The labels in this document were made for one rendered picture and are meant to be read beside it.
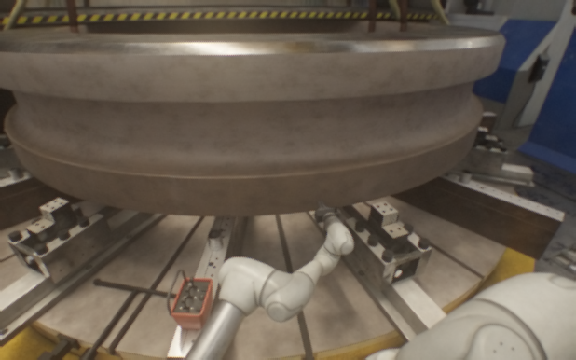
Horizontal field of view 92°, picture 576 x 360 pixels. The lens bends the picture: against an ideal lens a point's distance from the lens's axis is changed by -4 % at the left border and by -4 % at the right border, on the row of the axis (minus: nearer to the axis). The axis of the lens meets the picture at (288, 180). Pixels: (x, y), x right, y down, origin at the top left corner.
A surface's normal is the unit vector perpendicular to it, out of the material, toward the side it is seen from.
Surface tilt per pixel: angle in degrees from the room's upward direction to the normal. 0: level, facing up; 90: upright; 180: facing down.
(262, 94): 90
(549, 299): 3
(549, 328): 27
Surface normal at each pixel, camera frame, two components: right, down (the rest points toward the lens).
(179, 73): -0.04, 0.51
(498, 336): -0.02, -0.53
